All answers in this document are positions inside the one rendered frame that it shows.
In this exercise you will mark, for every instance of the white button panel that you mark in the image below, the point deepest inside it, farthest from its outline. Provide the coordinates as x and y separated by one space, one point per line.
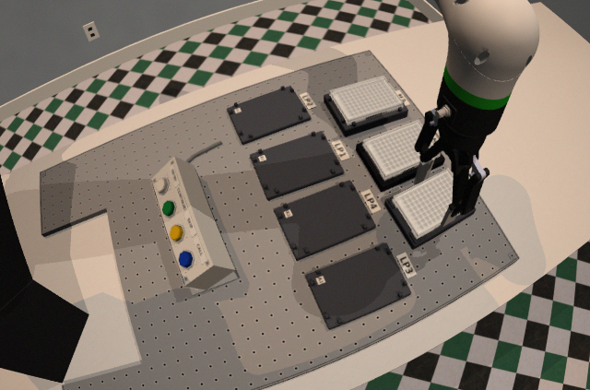
195 237

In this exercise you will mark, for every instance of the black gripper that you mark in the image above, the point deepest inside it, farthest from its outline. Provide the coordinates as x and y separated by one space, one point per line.
463 152

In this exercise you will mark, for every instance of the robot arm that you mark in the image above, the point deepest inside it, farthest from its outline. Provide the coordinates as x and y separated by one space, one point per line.
490 43

